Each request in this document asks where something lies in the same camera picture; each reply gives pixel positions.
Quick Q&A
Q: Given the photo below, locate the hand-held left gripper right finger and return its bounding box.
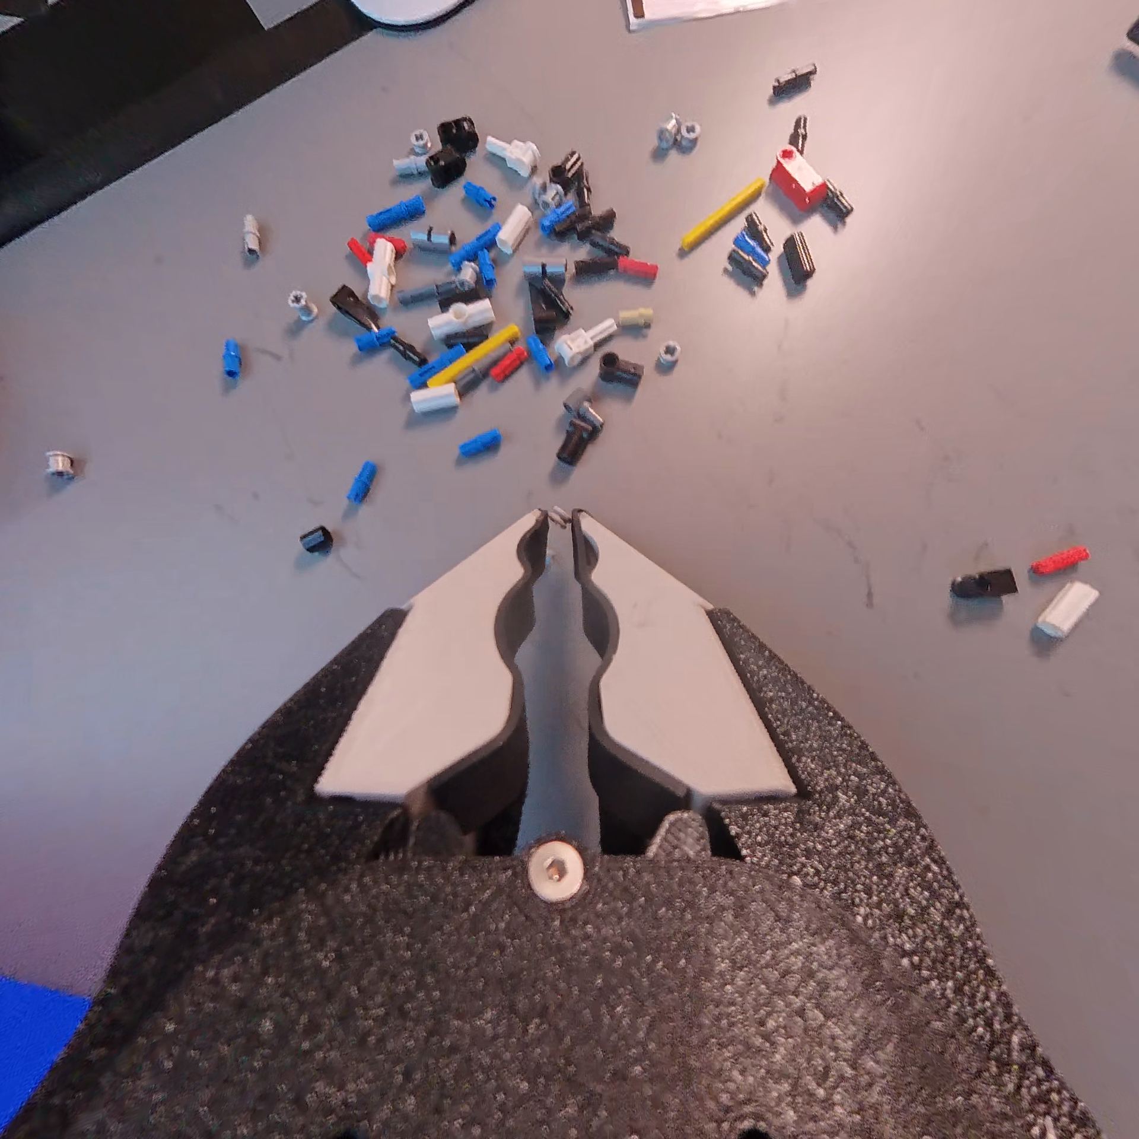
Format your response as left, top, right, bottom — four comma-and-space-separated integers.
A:
562, 511, 799, 805

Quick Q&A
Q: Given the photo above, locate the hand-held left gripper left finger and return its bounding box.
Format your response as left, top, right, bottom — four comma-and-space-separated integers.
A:
317, 508, 549, 805

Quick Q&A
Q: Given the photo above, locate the dark grey toy connector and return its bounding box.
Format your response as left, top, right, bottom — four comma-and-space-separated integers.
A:
555, 395, 606, 467

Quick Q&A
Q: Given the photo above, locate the white toy sleeve piece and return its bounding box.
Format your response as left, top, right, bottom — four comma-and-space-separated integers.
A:
1036, 582, 1101, 642

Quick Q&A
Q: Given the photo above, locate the white toy axle connector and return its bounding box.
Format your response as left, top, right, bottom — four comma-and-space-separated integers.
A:
552, 317, 619, 366

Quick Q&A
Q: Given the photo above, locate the pile of small toy pieces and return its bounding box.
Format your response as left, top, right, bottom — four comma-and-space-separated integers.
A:
330, 63, 856, 420

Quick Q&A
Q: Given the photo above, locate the grey desk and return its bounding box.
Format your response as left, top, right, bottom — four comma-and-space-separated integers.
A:
0, 0, 1139, 1139

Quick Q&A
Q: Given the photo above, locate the black desk pad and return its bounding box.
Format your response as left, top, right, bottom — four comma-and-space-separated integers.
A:
0, 0, 367, 247

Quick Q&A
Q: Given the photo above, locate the blue plastic bin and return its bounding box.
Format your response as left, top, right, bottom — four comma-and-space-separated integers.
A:
0, 975, 94, 1139

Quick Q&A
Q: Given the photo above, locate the sticker sheet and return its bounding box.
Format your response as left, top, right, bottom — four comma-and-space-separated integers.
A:
627, 0, 784, 29

